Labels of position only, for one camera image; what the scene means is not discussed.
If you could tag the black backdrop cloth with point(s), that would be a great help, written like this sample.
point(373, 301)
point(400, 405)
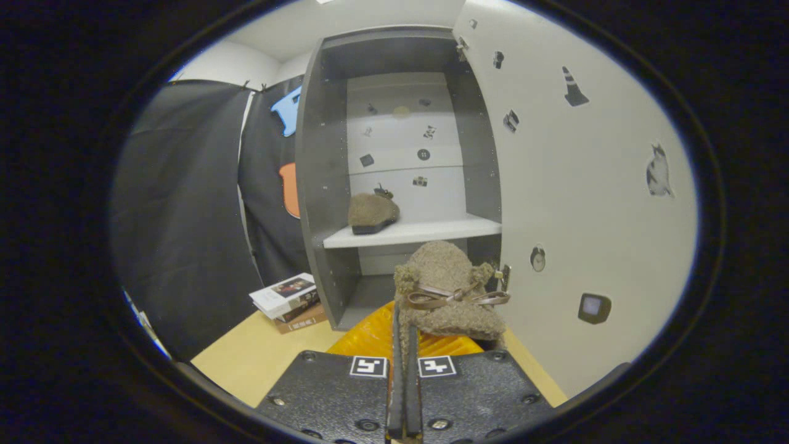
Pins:
point(185, 216)

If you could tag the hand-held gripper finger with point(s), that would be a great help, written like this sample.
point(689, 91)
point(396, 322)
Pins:
point(413, 394)
point(397, 394)

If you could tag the white shoe cabinet door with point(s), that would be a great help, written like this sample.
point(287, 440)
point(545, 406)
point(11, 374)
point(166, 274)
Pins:
point(585, 216)

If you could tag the brown fuzzy shoe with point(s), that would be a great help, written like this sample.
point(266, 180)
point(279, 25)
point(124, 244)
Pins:
point(370, 213)
point(444, 265)

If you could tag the white cabinet shelf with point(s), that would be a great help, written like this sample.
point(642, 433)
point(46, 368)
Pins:
point(431, 231)

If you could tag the white book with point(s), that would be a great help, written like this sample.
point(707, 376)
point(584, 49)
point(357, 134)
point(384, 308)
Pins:
point(277, 296)

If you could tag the brown book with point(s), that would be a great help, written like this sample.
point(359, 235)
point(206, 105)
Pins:
point(302, 324)

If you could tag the grey shoe cabinet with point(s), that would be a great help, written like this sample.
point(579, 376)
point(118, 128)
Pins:
point(320, 185)

